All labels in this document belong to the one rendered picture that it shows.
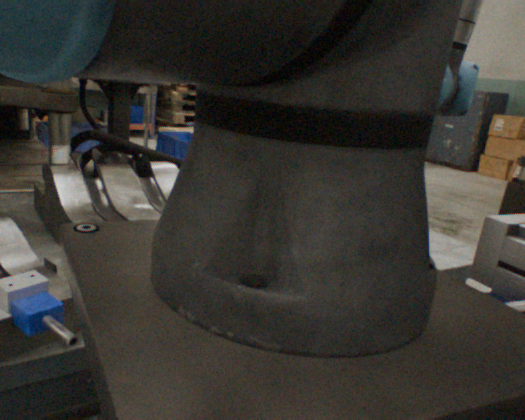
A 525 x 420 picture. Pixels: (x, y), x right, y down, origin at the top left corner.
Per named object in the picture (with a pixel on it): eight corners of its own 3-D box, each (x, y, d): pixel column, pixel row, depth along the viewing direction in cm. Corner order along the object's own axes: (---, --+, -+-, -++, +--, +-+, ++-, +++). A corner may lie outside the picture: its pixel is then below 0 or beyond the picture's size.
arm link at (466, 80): (463, 122, 61) (374, 112, 66) (467, 118, 70) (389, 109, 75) (480, 57, 58) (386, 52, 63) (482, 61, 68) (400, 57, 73)
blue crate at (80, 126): (111, 152, 453) (112, 129, 447) (42, 151, 425) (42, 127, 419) (101, 144, 490) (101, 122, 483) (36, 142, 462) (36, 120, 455)
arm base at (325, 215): (500, 332, 23) (564, 125, 20) (212, 386, 17) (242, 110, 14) (317, 226, 36) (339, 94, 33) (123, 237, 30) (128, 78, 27)
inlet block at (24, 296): (92, 354, 53) (94, 311, 51) (50, 373, 49) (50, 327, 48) (35, 308, 61) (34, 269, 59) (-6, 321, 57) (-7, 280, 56)
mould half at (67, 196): (250, 284, 80) (260, 209, 76) (99, 312, 67) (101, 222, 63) (142, 201, 120) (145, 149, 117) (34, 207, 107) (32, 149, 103)
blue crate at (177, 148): (216, 163, 475) (218, 141, 468) (181, 164, 453) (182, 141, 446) (187, 151, 522) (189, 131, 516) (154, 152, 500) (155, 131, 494)
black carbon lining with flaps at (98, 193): (206, 237, 80) (211, 183, 77) (114, 248, 72) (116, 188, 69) (134, 185, 108) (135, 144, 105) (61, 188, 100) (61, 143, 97)
